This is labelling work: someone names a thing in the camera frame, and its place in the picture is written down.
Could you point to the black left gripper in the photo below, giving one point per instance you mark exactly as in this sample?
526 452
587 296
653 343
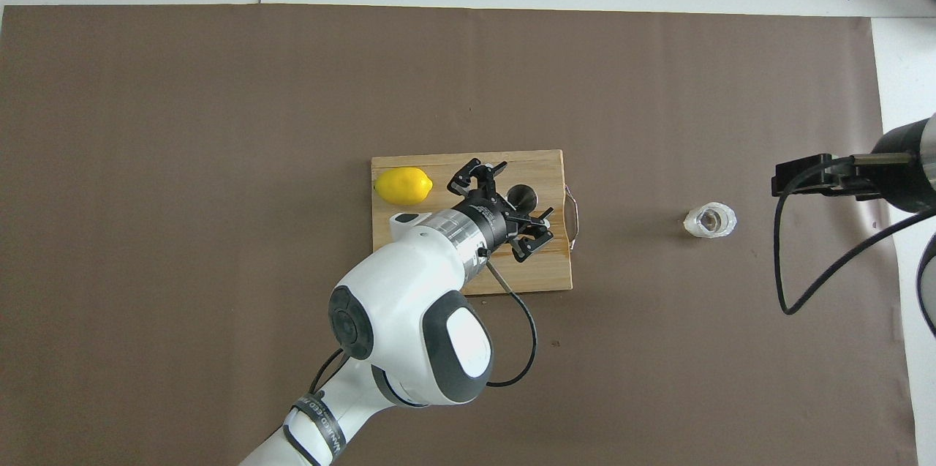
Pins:
493 221

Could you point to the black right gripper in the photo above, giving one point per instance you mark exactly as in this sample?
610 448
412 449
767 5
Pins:
907 166

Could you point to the steel jigger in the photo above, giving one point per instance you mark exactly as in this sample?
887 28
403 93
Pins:
523 197

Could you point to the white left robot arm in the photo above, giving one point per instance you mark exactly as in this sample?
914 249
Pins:
409 312

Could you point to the wooden cutting board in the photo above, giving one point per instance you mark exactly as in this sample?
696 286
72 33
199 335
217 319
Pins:
548 272

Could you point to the yellow lemon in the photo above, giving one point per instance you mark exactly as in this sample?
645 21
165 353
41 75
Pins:
402 186

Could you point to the brown paper table mat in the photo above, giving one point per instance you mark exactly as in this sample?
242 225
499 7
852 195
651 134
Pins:
219 195

